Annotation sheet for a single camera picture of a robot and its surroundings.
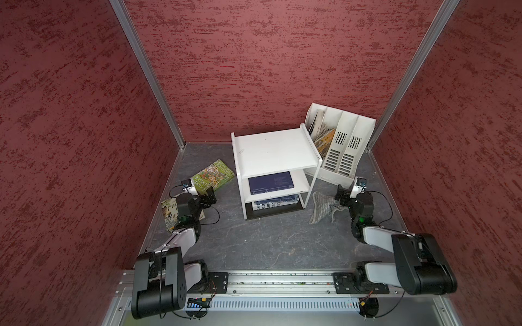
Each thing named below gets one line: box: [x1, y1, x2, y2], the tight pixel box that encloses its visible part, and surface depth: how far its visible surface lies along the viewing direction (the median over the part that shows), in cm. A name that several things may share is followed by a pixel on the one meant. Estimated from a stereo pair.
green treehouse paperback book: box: [191, 158, 236, 195], surface depth 103 cm
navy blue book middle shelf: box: [248, 171, 295, 195], surface depth 83 cm
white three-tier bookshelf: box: [231, 123, 323, 221], surface depth 77 cm
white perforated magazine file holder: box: [302, 102, 377, 189], surface depth 106 cm
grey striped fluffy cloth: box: [308, 191, 347, 225], surface depth 91 cm
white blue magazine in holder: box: [309, 107, 327, 142], surface depth 101 cm
